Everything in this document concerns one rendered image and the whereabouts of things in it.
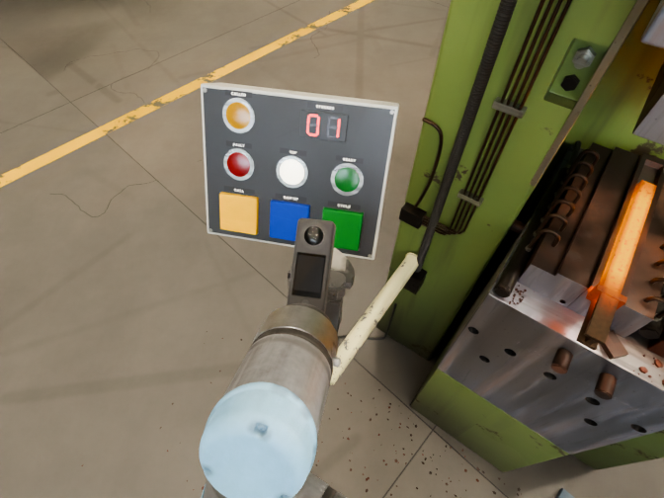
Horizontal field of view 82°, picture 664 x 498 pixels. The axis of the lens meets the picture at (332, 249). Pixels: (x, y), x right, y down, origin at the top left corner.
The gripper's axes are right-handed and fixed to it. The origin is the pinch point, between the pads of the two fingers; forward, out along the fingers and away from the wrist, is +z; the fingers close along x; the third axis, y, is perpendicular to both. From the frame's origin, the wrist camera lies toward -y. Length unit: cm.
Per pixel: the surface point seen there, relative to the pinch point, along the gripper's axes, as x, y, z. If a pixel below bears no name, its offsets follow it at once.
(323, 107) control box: -5.3, -20.2, 11.0
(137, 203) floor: -125, 51, 126
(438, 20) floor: 29, -72, 338
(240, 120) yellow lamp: -19.5, -16.6, 10.6
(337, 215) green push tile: -0.9, -1.9, 10.2
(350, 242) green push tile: 2.0, 2.9, 10.2
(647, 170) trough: 63, -13, 38
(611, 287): 46.8, 2.5, 7.8
